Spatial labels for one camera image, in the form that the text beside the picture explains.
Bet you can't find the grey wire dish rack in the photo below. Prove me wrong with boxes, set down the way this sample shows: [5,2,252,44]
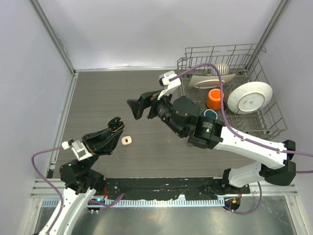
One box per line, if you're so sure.
[177,43,287,141]

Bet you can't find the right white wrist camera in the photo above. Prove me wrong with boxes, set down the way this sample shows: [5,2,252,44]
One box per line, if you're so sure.
[157,70,181,100]

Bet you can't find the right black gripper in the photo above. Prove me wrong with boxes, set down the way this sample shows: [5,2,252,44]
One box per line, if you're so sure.
[128,85,185,136]

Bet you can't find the teal mug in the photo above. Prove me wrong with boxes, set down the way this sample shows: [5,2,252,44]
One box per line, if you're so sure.
[203,109,218,119]

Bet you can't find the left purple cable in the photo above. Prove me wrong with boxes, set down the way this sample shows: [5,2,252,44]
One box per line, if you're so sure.
[31,146,66,233]

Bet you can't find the beige earbud charging case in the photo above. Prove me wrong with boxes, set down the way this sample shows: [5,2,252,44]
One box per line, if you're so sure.
[121,136,133,146]

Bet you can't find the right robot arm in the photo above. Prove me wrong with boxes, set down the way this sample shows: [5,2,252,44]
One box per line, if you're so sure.
[127,91,296,193]

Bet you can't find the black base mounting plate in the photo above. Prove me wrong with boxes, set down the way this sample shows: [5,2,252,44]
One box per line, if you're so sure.
[95,177,250,201]

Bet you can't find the orange mug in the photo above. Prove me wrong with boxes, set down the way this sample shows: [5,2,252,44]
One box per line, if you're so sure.
[206,88,224,110]

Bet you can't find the black earbud charging case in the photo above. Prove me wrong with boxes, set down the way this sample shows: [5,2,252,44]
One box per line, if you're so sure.
[108,117,125,133]

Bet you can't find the striped ceramic mug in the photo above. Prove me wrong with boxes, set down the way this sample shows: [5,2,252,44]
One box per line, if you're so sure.
[206,63,229,76]

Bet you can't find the white slotted cable duct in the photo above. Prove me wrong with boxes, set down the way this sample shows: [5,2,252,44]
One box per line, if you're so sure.
[41,197,224,208]

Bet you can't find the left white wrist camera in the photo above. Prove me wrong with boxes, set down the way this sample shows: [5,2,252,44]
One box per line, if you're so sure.
[61,139,93,161]

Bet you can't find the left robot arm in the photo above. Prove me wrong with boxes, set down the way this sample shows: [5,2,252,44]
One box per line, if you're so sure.
[38,127,123,235]

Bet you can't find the white square plate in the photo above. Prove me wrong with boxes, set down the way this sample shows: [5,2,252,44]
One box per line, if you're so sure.
[188,73,236,89]

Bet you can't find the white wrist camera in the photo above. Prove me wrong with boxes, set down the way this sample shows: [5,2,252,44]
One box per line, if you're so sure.
[157,70,181,100]
[61,139,93,161]

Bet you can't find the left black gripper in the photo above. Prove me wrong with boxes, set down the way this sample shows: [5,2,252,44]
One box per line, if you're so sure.
[80,123,122,172]

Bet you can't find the white round plate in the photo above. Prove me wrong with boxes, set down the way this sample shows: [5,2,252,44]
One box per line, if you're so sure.
[227,81,273,115]

